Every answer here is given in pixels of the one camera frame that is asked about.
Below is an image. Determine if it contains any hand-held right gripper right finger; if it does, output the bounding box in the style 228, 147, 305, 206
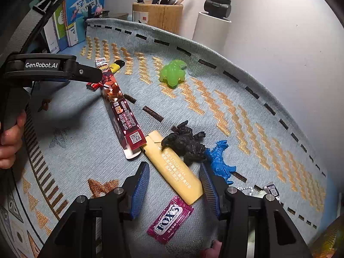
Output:
199, 163, 313, 258

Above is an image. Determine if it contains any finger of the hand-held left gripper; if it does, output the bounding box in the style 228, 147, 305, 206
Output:
70, 61, 104, 84

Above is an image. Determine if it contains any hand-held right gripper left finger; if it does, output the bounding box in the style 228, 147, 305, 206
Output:
38, 162, 150, 258

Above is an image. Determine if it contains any yellow lighter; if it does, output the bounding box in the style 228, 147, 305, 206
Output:
107, 60, 125, 74

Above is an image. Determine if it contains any long dark red card box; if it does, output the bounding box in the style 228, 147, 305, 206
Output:
95, 57, 147, 160

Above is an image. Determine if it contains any green toy dinosaur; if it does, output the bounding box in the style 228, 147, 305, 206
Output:
160, 59, 189, 90

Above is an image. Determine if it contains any person's left hand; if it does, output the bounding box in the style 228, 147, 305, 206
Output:
0, 111, 27, 170

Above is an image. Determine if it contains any white book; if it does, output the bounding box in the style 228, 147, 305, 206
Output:
43, 13, 61, 54

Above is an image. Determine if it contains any blue toy dinosaur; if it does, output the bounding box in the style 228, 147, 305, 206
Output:
205, 140, 237, 187

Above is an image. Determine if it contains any beige flat lighter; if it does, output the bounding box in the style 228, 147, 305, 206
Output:
144, 130, 204, 206

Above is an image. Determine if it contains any small brown dried piece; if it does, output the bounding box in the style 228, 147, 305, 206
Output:
38, 99, 52, 112

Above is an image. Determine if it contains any magenta candy packet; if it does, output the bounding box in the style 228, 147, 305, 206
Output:
147, 196, 194, 245

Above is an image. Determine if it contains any black monster toy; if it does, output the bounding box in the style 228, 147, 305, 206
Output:
161, 121, 207, 165

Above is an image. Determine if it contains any blue-grey woven mat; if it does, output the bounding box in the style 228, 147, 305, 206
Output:
0, 18, 327, 258

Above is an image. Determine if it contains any pink soft piece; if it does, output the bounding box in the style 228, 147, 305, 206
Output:
200, 240, 223, 258

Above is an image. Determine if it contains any blue cartoon book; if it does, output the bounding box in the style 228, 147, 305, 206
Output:
64, 0, 106, 47

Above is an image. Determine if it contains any wooden pen holder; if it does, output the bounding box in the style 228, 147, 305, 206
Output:
132, 2, 184, 35

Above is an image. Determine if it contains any white cylinder stand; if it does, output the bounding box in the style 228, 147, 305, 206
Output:
192, 11, 232, 51

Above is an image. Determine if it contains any yellow-green translucent piece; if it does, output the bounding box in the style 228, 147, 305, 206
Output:
312, 218, 344, 258

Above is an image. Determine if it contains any black round device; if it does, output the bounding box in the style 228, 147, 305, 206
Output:
203, 0, 232, 22

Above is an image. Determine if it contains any bead chain keyring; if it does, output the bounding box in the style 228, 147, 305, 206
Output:
240, 184, 281, 202

